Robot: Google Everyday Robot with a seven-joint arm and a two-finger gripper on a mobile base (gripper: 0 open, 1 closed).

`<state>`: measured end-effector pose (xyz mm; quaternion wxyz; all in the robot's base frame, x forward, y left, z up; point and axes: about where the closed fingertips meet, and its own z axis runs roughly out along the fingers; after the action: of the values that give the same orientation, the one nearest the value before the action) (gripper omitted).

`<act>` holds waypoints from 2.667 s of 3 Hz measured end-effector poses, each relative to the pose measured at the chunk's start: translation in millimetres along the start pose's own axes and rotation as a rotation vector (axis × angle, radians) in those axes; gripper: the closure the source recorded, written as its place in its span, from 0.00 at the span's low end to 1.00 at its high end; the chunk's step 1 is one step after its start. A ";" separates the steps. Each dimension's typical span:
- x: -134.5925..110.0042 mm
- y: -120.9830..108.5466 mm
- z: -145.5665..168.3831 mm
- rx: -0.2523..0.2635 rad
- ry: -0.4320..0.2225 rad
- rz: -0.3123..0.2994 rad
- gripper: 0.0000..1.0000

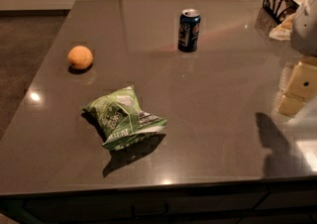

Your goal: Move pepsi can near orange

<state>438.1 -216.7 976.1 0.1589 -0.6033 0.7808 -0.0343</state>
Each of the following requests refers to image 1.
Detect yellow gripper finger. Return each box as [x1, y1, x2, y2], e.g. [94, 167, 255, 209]
[276, 56, 317, 117]

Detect blue pepsi can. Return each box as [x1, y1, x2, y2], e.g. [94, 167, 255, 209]
[178, 9, 201, 53]

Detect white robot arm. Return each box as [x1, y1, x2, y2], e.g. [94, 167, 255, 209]
[274, 0, 317, 118]

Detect white napkin packets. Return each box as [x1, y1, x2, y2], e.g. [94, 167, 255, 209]
[269, 14, 295, 41]

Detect green chip bag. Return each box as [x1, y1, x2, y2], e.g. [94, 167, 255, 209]
[82, 85, 167, 151]

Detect orange fruit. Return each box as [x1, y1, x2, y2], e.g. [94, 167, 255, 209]
[67, 46, 93, 69]

